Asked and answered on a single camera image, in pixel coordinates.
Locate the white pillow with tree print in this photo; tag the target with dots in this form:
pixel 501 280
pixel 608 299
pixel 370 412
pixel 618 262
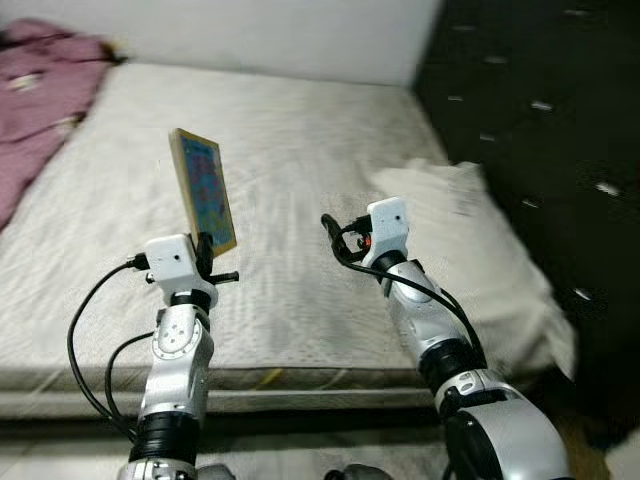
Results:
pixel 470 250

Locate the dark tufted headboard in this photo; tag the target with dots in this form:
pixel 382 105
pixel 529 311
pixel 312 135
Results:
pixel 540 100

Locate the silver robot leg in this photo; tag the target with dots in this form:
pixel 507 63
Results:
pixel 215 473
pixel 362 473

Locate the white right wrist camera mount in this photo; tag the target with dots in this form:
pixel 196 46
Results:
pixel 388 228

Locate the purple cartoon print blanket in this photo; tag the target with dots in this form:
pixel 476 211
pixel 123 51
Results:
pixel 40 100

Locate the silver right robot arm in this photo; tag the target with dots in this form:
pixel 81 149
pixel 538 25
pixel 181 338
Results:
pixel 420 310

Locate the silver right robot leg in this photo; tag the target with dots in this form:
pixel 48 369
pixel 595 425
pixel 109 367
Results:
pixel 362 473

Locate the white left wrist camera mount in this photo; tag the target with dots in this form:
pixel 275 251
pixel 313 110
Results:
pixel 172 260

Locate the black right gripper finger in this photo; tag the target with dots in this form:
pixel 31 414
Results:
pixel 332 228

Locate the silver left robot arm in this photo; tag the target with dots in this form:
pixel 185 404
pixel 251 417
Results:
pixel 175 370

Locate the silver left robot leg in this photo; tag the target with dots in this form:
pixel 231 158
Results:
pixel 215 473

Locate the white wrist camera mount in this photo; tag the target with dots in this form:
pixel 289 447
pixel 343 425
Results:
pixel 388 228
pixel 172 260

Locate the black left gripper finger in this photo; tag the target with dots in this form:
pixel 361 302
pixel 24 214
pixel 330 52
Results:
pixel 205 252

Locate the quilted white mattress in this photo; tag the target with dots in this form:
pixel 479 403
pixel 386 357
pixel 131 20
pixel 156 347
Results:
pixel 300 150

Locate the colourful children's book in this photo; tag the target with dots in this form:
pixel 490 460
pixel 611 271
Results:
pixel 205 190

